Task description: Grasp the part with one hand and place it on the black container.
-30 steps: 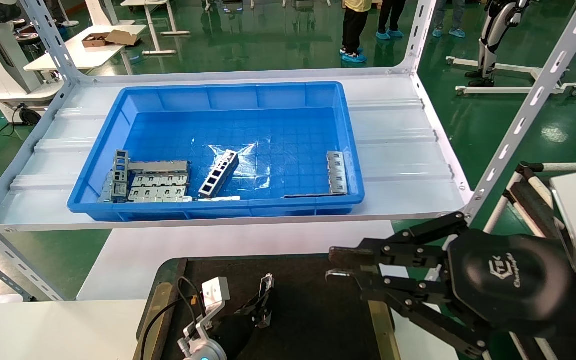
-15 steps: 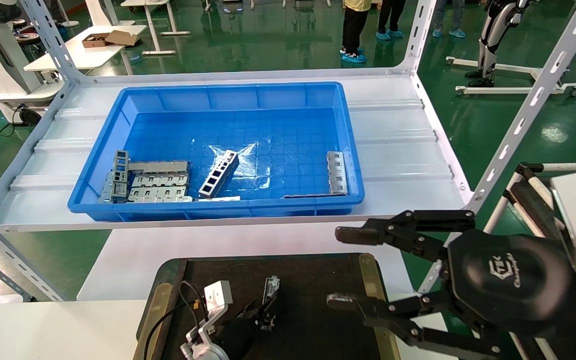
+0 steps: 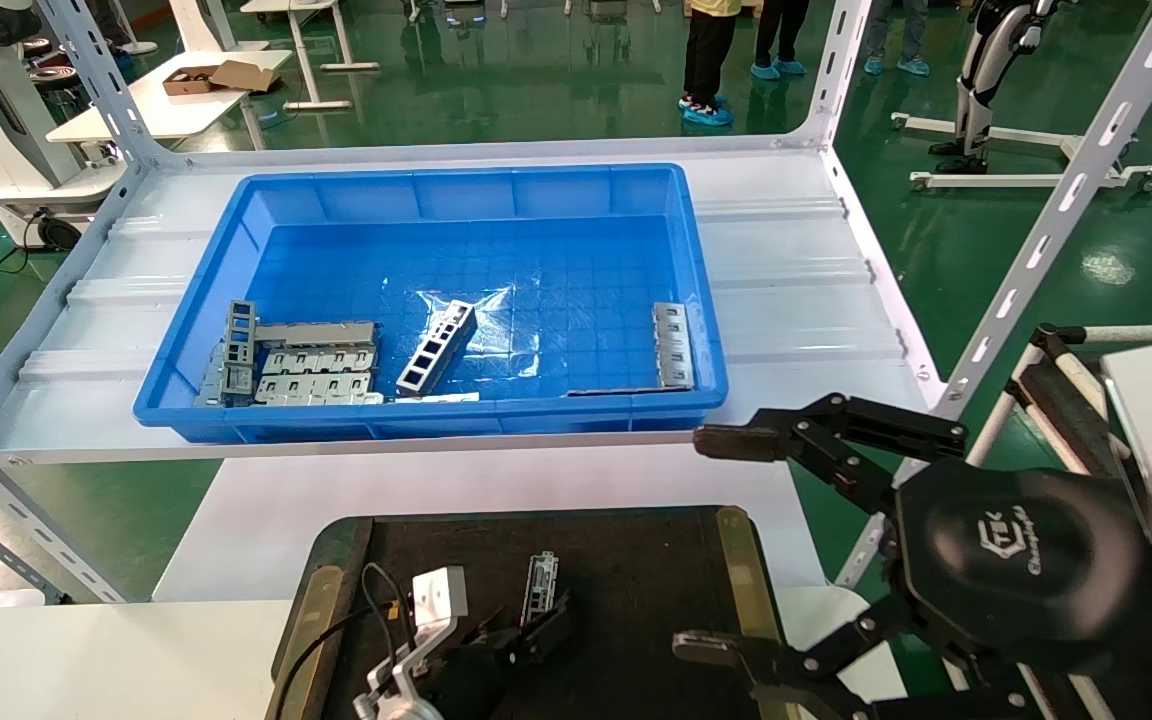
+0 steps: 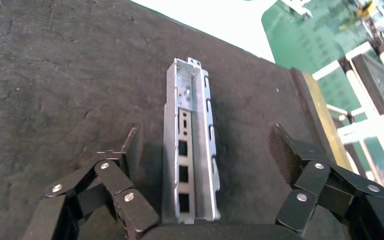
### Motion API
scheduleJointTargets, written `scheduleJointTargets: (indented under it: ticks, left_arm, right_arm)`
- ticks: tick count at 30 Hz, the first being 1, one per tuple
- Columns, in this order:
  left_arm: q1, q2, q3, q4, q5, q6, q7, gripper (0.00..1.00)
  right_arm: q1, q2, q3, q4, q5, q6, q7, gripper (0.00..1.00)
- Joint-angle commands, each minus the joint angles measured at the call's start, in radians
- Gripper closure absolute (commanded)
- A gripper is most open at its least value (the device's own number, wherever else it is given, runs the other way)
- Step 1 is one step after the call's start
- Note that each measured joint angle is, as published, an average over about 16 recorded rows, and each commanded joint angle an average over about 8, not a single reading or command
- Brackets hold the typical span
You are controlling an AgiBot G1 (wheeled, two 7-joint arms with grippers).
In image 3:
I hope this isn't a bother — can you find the person in blue jeans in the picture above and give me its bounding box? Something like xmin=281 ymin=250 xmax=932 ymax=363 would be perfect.
xmin=864 ymin=0 xmax=933 ymax=78

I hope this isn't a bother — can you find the white work table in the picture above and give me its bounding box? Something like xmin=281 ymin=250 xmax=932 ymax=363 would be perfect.
xmin=44 ymin=48 xmax=294 ymax=146

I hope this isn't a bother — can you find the long grey metal bar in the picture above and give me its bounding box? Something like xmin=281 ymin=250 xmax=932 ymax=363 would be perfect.
xmin=255 ymin=320 xmax=379 ymax=348

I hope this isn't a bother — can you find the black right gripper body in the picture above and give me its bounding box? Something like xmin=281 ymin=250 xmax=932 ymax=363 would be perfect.
xmin=884 ymin=460 xmax=1152 ymax=681

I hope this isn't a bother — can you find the black container with brass handles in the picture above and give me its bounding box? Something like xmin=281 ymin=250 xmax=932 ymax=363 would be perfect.
xmin=266 ymin=505 xmax=805 ymax=720

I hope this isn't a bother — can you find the white desk with legs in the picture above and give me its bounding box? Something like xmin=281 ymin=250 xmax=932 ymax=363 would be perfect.
xmin=239 ymin=0 xmax=382 ymax=111

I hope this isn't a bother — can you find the leaning grey metal bracket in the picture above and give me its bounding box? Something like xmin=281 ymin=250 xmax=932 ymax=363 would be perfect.
xmin=196 ymin=342 xmax=256 ymax=406

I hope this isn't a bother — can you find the clear plastic film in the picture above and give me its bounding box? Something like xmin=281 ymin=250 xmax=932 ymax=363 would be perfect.
xmin=416 ymin=285 xmax=543 ymax=379

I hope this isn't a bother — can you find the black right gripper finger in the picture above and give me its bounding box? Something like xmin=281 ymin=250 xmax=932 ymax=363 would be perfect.
xmin=674 ymin=600 xmax=1029 ymax=720
xmin=693 ymin=393 xmax=969 ymax=516

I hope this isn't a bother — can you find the white slotted shelf rack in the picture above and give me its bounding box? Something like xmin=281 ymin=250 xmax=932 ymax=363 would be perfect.
xmin=0 ymin=0 xmax=1152 ymax=607

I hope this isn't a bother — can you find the metal channel part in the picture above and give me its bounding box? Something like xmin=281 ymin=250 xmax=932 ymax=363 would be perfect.
xmin=521 ymin=551 xmax=560 ymax=629

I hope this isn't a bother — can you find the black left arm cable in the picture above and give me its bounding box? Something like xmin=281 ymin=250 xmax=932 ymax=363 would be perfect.
xmin=281 ymin=563 xmax=415 ymax=720

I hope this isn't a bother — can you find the flat perforated metal plate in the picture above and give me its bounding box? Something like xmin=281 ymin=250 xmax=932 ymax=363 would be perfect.
xmin=652 ymin=302 xmax=696 ymax=389

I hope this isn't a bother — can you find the white machine base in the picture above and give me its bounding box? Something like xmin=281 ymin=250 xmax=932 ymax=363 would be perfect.
xmin=0 ymin=0 xmax=129 ymax=251

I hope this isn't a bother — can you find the metal part with square holes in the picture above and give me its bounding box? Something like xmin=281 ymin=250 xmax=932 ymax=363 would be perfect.
xmin=395 ymin=299 xmax=478 ymax=396

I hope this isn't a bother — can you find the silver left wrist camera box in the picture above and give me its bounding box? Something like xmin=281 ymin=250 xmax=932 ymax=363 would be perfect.
xmin=411 ymin=566 xmax=469 ymax=628

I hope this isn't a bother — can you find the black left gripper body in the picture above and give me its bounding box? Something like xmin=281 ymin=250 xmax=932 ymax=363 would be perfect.
xmin=431 ymin=640 xmax=527 ymax=720

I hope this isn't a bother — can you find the open cardboard box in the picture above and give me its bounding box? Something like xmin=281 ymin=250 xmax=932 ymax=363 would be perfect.
xmin=162 ymin=60 xmax=280 ymax=96

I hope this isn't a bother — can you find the person in black trousers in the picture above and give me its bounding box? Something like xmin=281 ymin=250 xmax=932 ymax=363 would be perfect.
xmin=751 ymin=0 xmax=812 ymax=81

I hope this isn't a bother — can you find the black and white humanoid robot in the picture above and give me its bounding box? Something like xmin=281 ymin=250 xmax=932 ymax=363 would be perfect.
xmin=931 ymin=0 xmax=1062 ymax=176

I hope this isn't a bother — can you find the person in yellow shirt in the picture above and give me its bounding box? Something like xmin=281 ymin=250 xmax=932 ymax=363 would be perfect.
xmin=679 ymin=0 xmax=745 ymax=128

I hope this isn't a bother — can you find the white wheeled robot stand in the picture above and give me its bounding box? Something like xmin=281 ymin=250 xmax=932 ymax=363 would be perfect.
xmin=891 ymin=110 xmax=1152 ymax=194

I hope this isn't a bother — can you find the blue plastic bin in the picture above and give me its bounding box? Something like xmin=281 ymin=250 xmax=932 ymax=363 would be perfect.
xmin=133 ymin=163 xmax=730 ymax=444

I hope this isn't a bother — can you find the white and black cart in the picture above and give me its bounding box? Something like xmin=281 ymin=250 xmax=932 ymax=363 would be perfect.
xmin=966 ymin=323 xmax=1152 ymax=720

